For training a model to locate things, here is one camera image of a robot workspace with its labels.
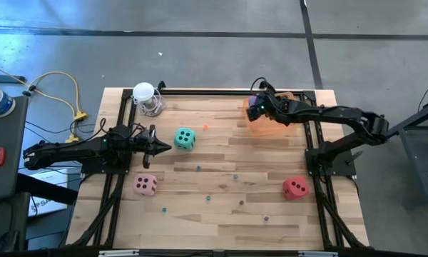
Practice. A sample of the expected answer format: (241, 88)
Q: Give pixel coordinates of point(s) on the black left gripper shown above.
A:
(146, 162)

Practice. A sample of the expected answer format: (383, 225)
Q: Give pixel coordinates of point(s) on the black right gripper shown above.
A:
(255, 113)

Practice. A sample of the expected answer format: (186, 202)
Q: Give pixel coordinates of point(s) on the large purple foam die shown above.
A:
(252, 101)

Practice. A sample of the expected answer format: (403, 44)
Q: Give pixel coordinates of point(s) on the orange translucent plastic bin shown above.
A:
(267, 128)

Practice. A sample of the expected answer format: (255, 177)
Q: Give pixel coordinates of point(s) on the large teal foam die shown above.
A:
(184, 137)

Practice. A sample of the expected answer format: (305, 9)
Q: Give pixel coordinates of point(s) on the large pink foam die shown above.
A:
(144, 185)

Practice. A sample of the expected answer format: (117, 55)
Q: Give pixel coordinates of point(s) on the large red foam die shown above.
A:
(295, 188)

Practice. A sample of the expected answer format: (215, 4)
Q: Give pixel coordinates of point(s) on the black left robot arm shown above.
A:
(75, 151)

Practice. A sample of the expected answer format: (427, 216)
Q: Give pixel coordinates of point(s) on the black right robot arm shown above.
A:
(324, 113)

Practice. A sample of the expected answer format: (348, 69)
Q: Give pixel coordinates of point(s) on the white mushroom table lamp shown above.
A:
(143, 92)

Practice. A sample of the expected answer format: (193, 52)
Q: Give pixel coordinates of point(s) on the yellow power plug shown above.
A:
(72, 139)

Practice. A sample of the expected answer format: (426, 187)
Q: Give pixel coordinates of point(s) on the white printed paper sheet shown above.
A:
(53, 178)

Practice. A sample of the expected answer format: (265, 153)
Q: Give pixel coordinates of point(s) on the grey side desk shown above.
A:
(7, 135)

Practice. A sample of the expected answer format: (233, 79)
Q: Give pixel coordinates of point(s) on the red emergency button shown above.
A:
(0, 157)

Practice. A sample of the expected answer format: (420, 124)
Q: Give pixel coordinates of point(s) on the clear plastic bottle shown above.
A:
(0, 103)

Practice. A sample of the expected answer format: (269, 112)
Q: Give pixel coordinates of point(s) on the black floor plate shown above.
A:
(7, 78)

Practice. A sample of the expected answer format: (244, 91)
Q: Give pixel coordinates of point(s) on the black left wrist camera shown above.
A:
(142, 144)

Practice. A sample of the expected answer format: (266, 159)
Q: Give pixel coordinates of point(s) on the black aluminium table frame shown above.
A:
(214, 92)

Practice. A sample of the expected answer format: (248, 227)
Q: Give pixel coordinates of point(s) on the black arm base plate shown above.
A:
(344, 166)
(92, 168)

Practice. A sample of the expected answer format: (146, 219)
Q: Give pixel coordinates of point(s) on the white edge bracket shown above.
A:
(118, 253)
(317, 254)

